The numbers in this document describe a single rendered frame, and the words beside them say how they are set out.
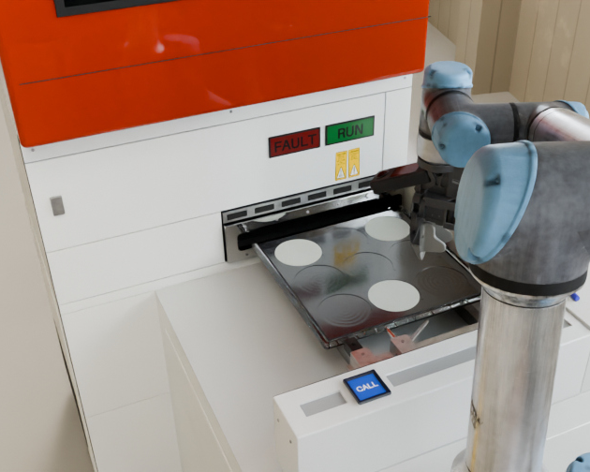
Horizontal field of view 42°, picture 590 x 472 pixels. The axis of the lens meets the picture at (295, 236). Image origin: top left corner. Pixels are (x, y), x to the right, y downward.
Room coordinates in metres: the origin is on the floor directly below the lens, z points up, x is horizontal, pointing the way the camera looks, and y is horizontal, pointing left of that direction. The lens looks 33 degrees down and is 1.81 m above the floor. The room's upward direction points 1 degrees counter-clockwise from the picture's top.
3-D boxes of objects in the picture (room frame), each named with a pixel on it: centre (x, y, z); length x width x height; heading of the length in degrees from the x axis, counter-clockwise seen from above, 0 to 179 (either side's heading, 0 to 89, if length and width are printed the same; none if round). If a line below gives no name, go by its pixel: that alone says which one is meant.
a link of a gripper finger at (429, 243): (1.11, -0.24, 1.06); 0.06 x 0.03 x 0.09; 62
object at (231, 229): (1.47, -0.05, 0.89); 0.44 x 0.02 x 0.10; 113
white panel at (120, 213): (1.41, 0.12, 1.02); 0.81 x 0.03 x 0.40; 113
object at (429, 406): (0.92, -0.23, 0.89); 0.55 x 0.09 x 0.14; 113
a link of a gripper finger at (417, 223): (1.12, -0.21, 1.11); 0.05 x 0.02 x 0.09; 152
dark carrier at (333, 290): (1.28, -0.15, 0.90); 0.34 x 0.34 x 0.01; 23
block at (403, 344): (1.02, -0.20, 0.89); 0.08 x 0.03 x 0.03; 23
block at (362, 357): (0.98, -0.12, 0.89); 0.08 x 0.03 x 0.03; 23
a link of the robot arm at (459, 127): (1.02, -0.26, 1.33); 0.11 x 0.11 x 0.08; 0
